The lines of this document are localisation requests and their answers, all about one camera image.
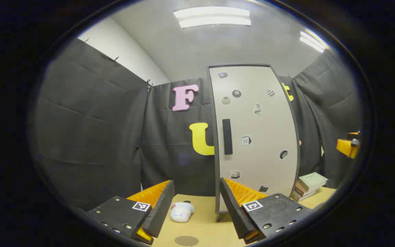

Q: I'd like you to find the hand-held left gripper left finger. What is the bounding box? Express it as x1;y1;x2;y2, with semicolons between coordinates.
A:
85;179;176;245

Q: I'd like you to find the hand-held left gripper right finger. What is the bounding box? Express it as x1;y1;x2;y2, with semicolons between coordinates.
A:
219;177;314;245

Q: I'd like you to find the round brown coaster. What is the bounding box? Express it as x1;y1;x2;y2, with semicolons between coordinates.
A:
174;235;200;247

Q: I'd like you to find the black door handle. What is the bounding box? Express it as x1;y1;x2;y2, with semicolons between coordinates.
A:
222;119;234;155

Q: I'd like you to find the grey cabinet door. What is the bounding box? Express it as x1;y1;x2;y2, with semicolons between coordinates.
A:
208;64;300;213

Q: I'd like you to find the dark grey cabinet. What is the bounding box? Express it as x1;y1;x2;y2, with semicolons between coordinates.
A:
207;64;301;222

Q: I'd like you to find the green cover book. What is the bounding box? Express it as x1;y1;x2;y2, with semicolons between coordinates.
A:
298;172;328;192

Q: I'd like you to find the brown cover book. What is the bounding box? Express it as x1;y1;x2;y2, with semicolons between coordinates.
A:
295;182;318;198

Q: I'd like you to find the grey cover book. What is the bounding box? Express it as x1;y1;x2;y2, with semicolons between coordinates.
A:
292;190;316;202

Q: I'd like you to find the black backdrop cloth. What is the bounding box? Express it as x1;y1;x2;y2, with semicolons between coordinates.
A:
33;38;362;211

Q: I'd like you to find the narrow ceiling light panel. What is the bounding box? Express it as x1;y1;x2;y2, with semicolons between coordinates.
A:
299;30;326;54

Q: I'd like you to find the wide ceiling light panel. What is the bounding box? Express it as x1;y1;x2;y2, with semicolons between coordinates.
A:
173;6;252;29

